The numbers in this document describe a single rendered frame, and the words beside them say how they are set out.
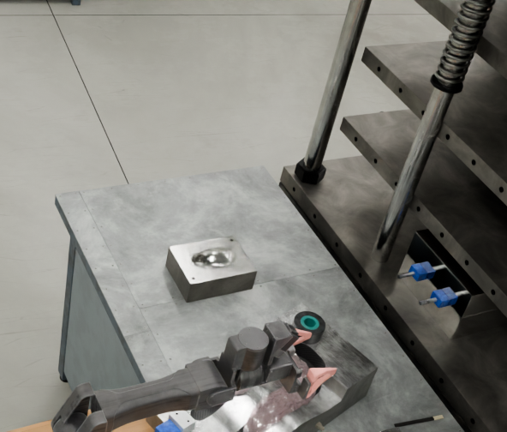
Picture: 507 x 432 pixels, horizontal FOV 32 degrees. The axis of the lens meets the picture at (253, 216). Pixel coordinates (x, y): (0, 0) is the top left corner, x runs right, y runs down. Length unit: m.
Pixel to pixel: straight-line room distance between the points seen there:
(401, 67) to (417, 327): 0.75
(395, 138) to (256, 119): 1.94
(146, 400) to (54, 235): 2.20
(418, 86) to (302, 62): 2.77
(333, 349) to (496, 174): 0.60
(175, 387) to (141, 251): 0.94
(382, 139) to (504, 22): 0.54
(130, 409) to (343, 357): 0.77
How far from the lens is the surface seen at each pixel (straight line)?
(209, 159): 4.25
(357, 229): 2.77
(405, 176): 2.49
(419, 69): 2.64
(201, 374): 1.62
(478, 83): 2.68
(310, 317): 2.19
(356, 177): 2.99
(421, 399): 2.32
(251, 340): 1.60
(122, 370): 2.49
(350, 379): 2.14
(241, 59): 5.14
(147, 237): 2.52
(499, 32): 2.39
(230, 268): 2.37
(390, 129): 2.80
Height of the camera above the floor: 2.45
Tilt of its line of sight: 38 degrees down
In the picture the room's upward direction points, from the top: 14 degrees clockwise
